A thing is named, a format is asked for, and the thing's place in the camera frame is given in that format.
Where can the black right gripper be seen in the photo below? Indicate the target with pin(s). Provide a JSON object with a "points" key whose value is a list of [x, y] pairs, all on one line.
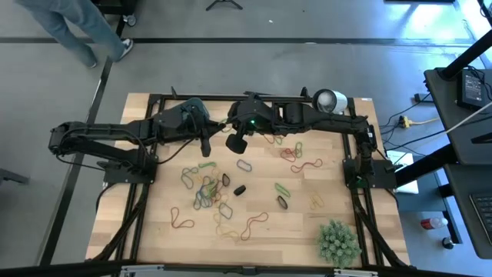
{"points": [[257, 113]]}

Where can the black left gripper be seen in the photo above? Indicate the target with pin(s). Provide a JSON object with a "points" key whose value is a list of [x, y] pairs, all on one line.
{"points": [[192, 125]]}

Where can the yellow rubber band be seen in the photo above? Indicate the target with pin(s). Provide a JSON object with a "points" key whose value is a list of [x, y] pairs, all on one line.
{"points": [[223, 198], [221, 231], [227, 130], [316, 201], [216, 171]]}

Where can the green rubber band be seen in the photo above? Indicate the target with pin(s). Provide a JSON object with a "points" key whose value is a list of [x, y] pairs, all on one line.
{"points": [[211, 189], [282, 189], [207, 164], [279, 141], [298, 149]]}

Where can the long dark grey block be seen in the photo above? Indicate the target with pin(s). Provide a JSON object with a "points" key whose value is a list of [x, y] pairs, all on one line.
{"points": [[229, 181]]}

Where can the teal rubber band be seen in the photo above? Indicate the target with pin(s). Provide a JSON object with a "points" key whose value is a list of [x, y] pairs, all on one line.
{"points": [[182, 179]]}

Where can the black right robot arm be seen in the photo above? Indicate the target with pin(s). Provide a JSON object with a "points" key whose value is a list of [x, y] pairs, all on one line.
{"points": [[326, 121]]}

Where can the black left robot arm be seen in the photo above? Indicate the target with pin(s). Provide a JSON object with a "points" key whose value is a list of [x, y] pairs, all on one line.
{"points": [[96, 129]]}

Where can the white cylindrical projector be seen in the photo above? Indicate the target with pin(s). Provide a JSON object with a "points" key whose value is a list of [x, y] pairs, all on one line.
{"points": [[334, 101]]}

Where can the black tripod legs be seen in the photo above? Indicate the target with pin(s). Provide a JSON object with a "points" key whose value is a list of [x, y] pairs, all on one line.
{"points": [[224, 4]]}

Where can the black wheeled cart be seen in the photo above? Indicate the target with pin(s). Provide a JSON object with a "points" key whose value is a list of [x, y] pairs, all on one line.
{"points": [[128, 19]]}

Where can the green potted plant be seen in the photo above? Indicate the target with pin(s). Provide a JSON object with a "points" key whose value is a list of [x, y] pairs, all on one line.
{"points": [[338, 244]]}

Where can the yellow power strip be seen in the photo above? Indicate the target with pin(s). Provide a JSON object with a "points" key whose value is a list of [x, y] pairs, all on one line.
{"points": [[405, 122]]}

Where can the person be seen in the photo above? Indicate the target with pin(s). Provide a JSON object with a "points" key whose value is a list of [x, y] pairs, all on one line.
{"points": [[77, 23]]}

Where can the black chair base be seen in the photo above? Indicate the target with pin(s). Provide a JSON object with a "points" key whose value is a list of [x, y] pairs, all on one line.
{"points": [[13, 177]]}

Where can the black desk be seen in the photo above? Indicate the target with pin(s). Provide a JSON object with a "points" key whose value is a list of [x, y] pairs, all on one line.
{"points": [[465, 215], [446, 115]]}

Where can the red drink bottle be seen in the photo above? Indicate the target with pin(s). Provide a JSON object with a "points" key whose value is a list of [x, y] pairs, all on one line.
{"points": [[432, 223]]}

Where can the black diagonal pole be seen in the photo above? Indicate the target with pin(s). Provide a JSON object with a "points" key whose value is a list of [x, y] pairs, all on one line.
{"points": [[465, 55]]}

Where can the black power adapter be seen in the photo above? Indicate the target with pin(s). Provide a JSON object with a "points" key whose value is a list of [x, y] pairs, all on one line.
{"points": [[472, 88]]}

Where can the black round knob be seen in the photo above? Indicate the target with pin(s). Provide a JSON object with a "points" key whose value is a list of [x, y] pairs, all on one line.
{"points": [[447, 243]]}

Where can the black keyboard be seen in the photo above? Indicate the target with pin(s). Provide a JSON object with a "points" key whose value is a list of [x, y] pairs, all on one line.
{"points": [[482, 215]]}

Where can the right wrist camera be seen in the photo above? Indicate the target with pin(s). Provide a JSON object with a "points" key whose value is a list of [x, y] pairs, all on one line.
{"points": [[236, 144]]}

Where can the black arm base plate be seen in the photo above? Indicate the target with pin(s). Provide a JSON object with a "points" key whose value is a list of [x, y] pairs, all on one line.
{"points": [[127, 175], [384, 173]]}

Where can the black camera mount rail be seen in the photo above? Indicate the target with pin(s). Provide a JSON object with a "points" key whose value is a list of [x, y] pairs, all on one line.
{"points": [[57, 269]]}

